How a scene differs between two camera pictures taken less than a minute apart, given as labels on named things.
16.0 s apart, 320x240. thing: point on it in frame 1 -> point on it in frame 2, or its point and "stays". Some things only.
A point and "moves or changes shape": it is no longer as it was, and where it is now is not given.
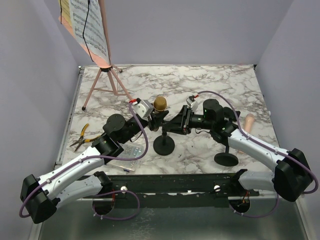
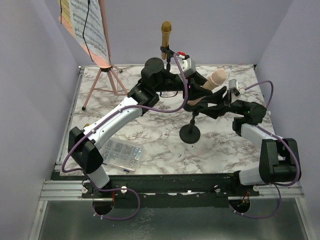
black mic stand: [164, 144] -> [169, 53]
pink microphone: [250, 118] moves or changes shape
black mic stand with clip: [227, 159] -> [190, 133]
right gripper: [186, 120] -> [229, 103]
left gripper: [157, 119] -> [195, 91]
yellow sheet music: [65, 10] stays
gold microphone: [159, 103] -> [166, 28]
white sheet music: [88, 24] stays
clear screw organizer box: [130, 151] stays
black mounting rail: [207, 190] stays
